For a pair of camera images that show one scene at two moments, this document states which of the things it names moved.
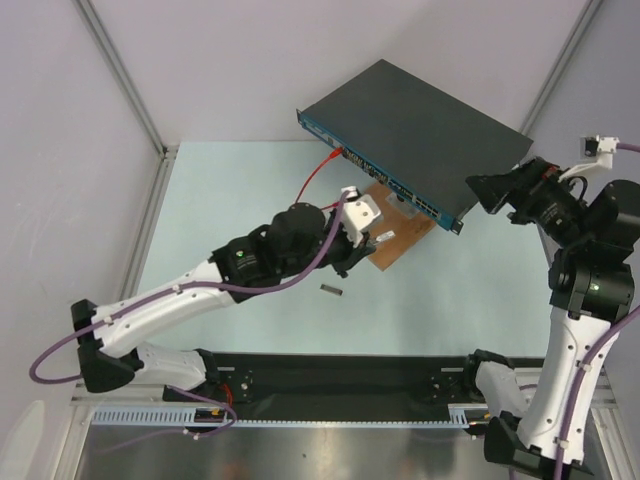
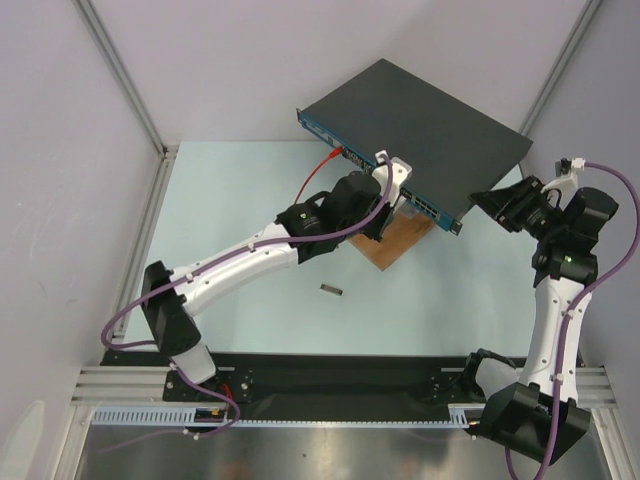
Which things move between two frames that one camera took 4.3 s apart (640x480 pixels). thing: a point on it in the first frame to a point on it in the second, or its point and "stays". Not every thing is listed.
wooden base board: [409, 226] stays
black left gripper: [352, 254] to [385, 216]
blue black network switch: [417, 143] stays
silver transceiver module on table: [331, 289] stays
